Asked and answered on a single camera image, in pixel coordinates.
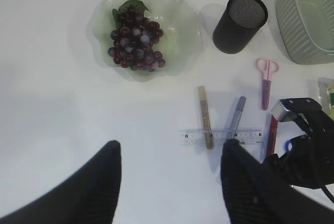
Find black mesh pen holder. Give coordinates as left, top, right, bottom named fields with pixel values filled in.
left=212, top=0, right=268, bottom=54

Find silver blue marker pen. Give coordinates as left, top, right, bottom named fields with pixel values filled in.
left=227, top=96, right=246, bottom=139

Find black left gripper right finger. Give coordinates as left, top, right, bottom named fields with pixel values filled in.
left=221, top=139, right=333, bottom=223

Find green woven plastic basket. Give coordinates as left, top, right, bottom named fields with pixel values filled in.
left=276, top=0, right=333, bottom=65

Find blue handled scissors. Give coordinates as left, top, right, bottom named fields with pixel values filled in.
left=284, top=139, right=292, bottom=152

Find gold marker pen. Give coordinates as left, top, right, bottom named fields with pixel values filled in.
left=198, top=86, right=214, bottom=150

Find yellow tea drink bottle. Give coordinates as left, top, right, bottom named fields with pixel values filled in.
left=318, top=77, right=333, bottom=119

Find purple artificial grape bunch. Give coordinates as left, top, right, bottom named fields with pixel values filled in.
left=108, top=0, right=166, bottom=72

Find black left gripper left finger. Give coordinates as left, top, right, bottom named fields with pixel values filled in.
left=1, top=140, right=122, bottom=223

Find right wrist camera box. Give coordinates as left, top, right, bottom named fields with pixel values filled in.
left=271, top=98, right=322, bottom=122

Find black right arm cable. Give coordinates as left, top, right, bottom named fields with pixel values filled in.
left=320, top=184, right=334, bottom=204

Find small pink purple scissors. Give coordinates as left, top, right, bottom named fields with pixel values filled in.
left=256, top=58, right=280, bottom=110

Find clear plastic ruler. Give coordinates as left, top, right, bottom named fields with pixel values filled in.
left=180, top=129, right=263, bottom=147

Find green wavy plastic plate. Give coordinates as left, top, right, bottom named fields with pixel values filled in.
left=90, top=0, right=203, bottom=82

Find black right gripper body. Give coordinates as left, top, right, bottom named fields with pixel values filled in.
left=263, top=110, right=333, bottom=189

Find red marker pen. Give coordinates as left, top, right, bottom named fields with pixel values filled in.
left=266, top=115, right=278, bottom=157

